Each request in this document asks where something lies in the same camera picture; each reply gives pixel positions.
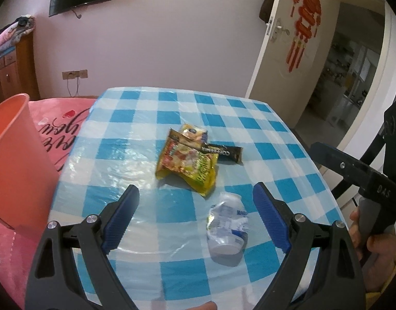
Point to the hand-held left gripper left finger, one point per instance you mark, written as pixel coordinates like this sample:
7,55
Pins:
120,219

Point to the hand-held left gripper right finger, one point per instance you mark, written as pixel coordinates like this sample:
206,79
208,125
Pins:
270,219

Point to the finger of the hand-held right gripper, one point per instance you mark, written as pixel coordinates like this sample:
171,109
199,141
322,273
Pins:
340,164

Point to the crushed clear plastic bottle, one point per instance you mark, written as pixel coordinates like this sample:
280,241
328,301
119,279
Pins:
225,229

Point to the orange plastic bucket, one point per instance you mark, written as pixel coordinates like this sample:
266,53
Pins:
17,168

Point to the person's right forearm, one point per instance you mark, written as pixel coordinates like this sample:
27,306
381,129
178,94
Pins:
392,298

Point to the person's right hand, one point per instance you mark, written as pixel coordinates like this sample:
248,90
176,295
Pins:
383,258

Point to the person's left hand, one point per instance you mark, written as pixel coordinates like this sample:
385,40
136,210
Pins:
199,306

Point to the brown stick packet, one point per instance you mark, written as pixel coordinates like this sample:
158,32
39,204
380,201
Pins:
227,152

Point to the yellow snack bag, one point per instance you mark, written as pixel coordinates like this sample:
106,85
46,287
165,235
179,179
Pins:
185,164

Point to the small yellow packet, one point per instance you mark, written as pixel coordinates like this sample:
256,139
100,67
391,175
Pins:
193,133

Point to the white door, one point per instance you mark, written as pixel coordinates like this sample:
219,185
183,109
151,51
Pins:
282,64

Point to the blue checked tablecloth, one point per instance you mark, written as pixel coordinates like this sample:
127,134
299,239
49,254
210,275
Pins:
172,103

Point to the red paper door decoration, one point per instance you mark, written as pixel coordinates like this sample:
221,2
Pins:
304,13

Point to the dark brown hanging object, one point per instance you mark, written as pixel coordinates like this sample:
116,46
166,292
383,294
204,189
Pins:
266,6

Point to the wooden dresser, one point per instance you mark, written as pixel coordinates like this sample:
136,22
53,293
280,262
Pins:
20,71

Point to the pile of folded blankets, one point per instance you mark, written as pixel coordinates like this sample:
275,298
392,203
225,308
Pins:
10,35

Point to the tan wall outlet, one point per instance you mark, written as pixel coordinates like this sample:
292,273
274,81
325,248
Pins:
74,74

